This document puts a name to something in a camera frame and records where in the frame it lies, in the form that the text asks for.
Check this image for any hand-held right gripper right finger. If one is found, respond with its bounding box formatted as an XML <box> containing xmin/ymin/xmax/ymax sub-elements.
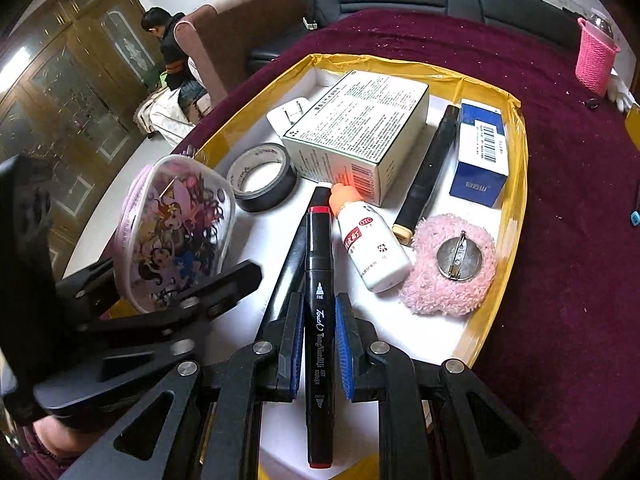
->
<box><xmin>334</xmin><ymin>292</ymin><xmax>576</xmax><ymax>480</ymax></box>

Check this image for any black stick beige end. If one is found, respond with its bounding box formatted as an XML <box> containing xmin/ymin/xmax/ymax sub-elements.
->
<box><xmin>391</xmin><ymin>104</ymin><xmax>461</xmax><ymax>247</ymax></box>

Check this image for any large white carton box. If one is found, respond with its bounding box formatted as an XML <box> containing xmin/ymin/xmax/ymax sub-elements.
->
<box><xmin>281</xmin><ymin>70</ymin><xmax>431</xmax><ymax>207</ymax></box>

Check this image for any black marker blue ring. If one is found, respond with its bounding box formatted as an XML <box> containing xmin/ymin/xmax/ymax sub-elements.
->
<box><xmin>620</xmin><ymin>180</ymin><xmax>640</xmax><ymax>228</ymax></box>

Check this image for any brown armchair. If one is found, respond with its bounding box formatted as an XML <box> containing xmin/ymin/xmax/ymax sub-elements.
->
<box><xmin>175</xmin><ymin>0</ymin><xmax>311</xmax><ymax>111</ymax></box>

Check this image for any grey tape roll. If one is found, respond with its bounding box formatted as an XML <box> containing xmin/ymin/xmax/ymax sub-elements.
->
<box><xmin>226</xmin><ymin>144</ymin><xmax>299</xmax><ymax>212</ymax></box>

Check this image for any black marker red cap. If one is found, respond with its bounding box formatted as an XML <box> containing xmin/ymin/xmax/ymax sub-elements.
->
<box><xmin>303</xmin><ymin>205</ymin><xmax>335</xmax><ymax>470</ymax></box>

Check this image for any person's left forearm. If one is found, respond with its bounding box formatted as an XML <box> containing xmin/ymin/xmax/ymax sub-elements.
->
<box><xmin>22</xmin><ymin>412</ymin><xmax>108</xmax><ymax>480</ymax></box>

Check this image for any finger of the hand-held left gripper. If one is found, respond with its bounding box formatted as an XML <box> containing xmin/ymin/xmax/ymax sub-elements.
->
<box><xmin>32</xmin><ymin>259</ymin><xmax>263</xmax><ymax>416</ymax></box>
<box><xmin>55</xmin><ymin>257</ymin><xmax>118</xmax><ymax>311</ymax></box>

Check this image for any wooden wardrobe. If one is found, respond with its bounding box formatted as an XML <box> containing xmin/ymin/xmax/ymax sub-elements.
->
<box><xmin>0</xmin><ymin>0</ymin><xmax>168</xmax><ymax>281</ymax></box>

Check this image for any small white bottle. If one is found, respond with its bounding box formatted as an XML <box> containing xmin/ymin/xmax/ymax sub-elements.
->
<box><xmin>329</xmin><ymin>182</ymin><xmax>413</xmax><ymax>294</ymax></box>

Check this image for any cartoon print clear pouch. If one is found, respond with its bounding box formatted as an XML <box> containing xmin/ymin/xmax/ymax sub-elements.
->
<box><xmin>111</xmin><ymin>154</ymin><xmax>237</xmax><ymax>315</ymax></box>

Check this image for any blue and white box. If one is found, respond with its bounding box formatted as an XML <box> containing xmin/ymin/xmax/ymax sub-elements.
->
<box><xmin>448</xmin><ymin>102</ymin><xmax>512</xmax><ymax>209</ymax></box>

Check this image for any maroon table cloth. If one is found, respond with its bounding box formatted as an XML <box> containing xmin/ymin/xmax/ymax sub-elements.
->
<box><xmin>170</xmin><ymin>7</ymin><xmax>640</xmax><ymax>480</ymax></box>

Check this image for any white plug adapter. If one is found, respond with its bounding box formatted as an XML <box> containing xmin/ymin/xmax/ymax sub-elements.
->
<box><xmin>266</xmin><ymin>96</ymin><xmax>307</xmax><ymax>137</ymax></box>

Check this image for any white cloth bag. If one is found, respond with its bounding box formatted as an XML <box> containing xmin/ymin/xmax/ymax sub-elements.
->
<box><xmin>132</xmin><ymin>85</ymin><xmax>211</xmax><ymax>148</ymax></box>

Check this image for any white glove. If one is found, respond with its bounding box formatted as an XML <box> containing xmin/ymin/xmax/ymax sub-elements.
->
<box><xmin>606</xmin><ymin>72</ymin><xmax>636</xmax><ymax>113</ymax></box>

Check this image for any pink knit sleeved bottle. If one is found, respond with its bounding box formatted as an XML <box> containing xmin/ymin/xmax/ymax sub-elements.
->
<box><xmin>575</xmin><ymin>9</ymin><xmax>622</xmax><ymax>97</ymax></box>

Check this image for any pink fluffy brooch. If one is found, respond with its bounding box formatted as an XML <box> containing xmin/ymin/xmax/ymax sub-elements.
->
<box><xmin>398</xmin><ymin>213</ymin><xmax>498</xmax><ymax>317</ymax></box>

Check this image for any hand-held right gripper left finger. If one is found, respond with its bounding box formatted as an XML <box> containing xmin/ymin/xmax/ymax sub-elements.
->
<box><xmin>57</xmin><ymin>290</ymin><xmax>306</xmax><ymax>480</ymax></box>

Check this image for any black marker pen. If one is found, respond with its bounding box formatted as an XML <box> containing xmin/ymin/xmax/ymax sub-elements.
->
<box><xmin>254</xmin><ymin>186</ymin><xmax>331</xmax><ymax>345</ymax></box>

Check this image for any yellow-edged white tray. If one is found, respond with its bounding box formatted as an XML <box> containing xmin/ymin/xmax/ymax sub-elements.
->
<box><xmin>107</xmin><ymin>52</ymin><xmax>530</xmax><ymax>480</ymax></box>

